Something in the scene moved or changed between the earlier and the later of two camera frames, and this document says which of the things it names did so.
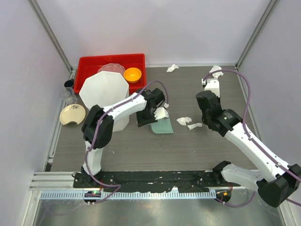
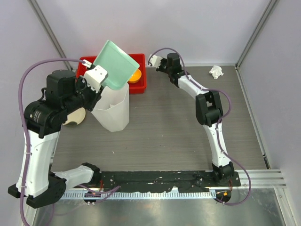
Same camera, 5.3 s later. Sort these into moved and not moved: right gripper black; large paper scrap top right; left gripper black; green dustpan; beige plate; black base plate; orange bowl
Moved: green dustpan; right gripper black; left gripper black
Not moved: beige plate; orange bowl; large paper scrap top right; black base plate
